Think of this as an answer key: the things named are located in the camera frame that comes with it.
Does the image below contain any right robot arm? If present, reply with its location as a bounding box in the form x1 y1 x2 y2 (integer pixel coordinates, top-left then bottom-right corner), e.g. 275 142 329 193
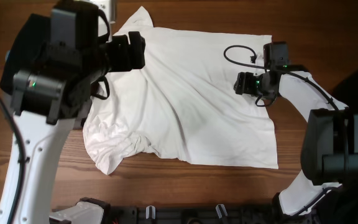
234 62 358 223

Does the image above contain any white t-shirt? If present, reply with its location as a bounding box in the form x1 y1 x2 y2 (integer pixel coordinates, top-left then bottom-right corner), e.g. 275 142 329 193
83 7 278 175

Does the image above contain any folded black garment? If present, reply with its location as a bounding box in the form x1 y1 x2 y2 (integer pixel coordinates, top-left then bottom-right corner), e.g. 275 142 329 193
0 14 50 95

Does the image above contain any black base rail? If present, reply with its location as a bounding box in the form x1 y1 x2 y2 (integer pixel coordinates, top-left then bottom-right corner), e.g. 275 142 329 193
107 204 274 224

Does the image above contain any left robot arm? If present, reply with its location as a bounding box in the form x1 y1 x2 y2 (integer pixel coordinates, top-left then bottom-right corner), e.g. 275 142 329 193
0 1 145 223

